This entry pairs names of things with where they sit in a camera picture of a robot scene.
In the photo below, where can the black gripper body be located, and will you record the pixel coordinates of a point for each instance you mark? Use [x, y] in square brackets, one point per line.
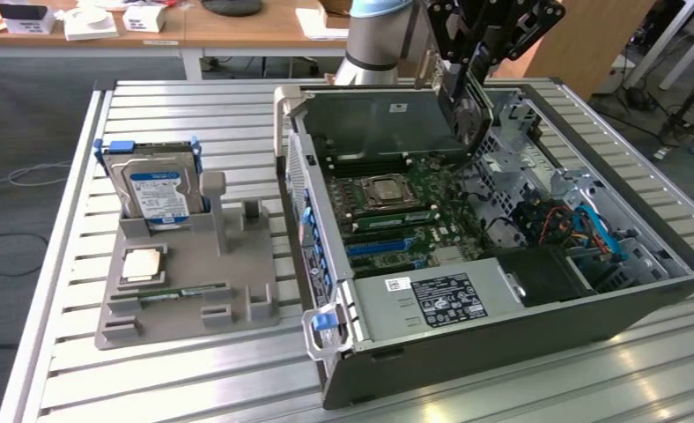
[491, 15]

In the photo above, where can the black graphics card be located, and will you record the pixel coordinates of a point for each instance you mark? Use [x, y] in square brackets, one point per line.
[470, 114]

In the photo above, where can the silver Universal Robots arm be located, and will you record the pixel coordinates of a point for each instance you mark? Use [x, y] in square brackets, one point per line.
[377, 39]

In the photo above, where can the wooden cabinet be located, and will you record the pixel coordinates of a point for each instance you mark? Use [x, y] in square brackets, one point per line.
[599, 44]

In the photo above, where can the stack of white papers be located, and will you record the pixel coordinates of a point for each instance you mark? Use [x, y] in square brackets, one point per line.
[321, 26]

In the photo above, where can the black wheeled stand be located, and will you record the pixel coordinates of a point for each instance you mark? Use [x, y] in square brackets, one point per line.
[687, 119]

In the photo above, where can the wooden desk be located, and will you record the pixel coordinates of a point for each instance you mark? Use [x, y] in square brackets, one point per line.
[235, 31]

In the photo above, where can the black round base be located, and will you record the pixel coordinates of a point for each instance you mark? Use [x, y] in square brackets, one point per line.
[233, 6]

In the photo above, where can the metal CPU socket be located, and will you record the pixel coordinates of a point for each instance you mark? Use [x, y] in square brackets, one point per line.
[391, 191]

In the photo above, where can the green RAM stick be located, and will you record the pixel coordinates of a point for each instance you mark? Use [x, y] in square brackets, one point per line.
[394, 220]
[171, 293]

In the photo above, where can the blue slot retention clip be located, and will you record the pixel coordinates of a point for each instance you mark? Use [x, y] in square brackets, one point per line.
[325, 269]
[309, 220]

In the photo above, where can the blue expansion slot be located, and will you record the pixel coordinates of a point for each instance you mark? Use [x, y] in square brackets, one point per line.
[382, 247]

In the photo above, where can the small white printed box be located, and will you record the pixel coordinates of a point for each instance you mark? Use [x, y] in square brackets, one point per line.
[145, 20]

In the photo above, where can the white round-topped box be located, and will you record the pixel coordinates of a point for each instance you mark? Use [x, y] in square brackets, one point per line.
[91, 24]

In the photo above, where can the hard disk with blue carrier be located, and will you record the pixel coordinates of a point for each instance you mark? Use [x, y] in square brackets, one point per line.
[153, 194]

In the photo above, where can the silver power supply unit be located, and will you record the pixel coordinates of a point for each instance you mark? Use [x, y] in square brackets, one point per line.
[382, 308]

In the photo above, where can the grey plastic parts rack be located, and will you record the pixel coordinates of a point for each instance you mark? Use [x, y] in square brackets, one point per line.
[206, 264]

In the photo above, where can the blue case release latch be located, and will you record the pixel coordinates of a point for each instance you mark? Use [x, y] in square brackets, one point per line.
[323, 321]

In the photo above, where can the open black PC case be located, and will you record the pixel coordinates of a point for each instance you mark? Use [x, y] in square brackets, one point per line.
[499, 343]

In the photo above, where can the white box with black lid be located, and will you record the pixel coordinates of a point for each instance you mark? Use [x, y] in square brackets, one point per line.
[27, 20]

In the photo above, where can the silver CPU chip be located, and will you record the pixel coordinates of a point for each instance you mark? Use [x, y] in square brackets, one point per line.
[142, 264]

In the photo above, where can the white table frame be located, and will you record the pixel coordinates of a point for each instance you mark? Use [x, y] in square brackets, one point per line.
[685, 39]

